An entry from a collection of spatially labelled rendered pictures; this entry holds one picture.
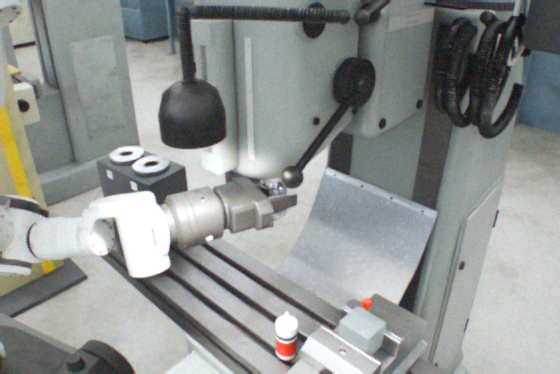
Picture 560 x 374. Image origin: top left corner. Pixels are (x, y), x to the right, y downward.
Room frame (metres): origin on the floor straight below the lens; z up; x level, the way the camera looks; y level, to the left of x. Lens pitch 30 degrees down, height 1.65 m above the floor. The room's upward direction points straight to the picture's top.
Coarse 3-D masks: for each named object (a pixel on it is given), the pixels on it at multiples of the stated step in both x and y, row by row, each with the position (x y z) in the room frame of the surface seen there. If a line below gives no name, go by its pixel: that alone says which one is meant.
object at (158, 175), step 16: (112, 160) 1.01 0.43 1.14; (128, 160) 1.00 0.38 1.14; (144, 160) 1.00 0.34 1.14; (160, 160) 1.00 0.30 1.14; (112, 176) 0.99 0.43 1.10; (128, 176) 0.95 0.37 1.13; (144, 176) 0.94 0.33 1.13; (160, 176) 0.94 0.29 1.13; (176, 176) 0.97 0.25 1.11; (112, 192) 1.00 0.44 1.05; (128, 192) 0.95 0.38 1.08; (160, 192) 0.92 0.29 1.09; (176, 192) 0.96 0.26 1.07
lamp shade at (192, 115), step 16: (176, 96) 0.43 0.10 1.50; (192, 96) 0.43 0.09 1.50; (208, 96) 0.43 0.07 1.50; (160, 112) 0.43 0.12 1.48; (176, 112) 0.42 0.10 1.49; (192, 112) 0.42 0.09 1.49; (208, 112) 0.43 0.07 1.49; (224, 112) 0.45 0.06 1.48; (160, 128) 0.43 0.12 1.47; (176, 128) 0.42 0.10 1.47; (192, 128) 0.42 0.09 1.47; (208, 128) 0.42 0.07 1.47; (224, 128) 0.44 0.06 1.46; (176, 144) 0.42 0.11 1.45; (192, 144) 0.42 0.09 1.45; (208, 144) 0.42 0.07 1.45
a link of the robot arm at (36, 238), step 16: (16, 208) 0.60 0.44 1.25; (32, 208) 0.62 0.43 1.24; (16, 224) 0.58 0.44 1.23; (32, 224) 0.60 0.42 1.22; (48, 224) 0.59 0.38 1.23; (64, 224) 0.58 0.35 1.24; (16, 240) 0.57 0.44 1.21; (32, 240) 0.57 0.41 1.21; (48, 240) 0.56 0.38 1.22; (64, 240) 0.56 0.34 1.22; (16, 256) 0.55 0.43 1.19; (32, 256) 0.57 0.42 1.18; (48, 256) 0.56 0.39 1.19; (64, 256) 0.56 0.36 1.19; (80, 256) 0.56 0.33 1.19
